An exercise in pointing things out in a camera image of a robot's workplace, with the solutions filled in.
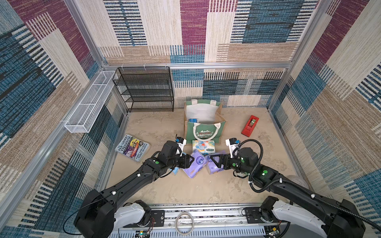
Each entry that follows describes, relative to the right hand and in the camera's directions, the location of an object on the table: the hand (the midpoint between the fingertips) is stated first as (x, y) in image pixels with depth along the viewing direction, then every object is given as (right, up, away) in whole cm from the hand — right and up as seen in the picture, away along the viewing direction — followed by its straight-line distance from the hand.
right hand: (216, 158), depth 77 cm
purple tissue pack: (-10, -5, +5) cm, 12 cm away
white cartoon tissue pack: (-5, +4, +14) cm, 16 cm away
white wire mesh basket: (-64, +20, -6) cm, 67 cm away
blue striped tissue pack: (-12, +20, +25) cm, 34 cm away
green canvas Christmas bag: (-4, +20, +29) cm, 36 cm away
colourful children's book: (-50, +2, +19) cm, 54 cm away
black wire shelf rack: (-46, +43, +31) cm, 70 cm away
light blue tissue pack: (-22, -8, +6) cm, 24 cm away
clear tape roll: (+46, -13, +6) cm, 48 cm away
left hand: (-13, -1, +4) cm, 14 cm away
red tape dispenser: (+27, +16, +26) cm, 41 cm away
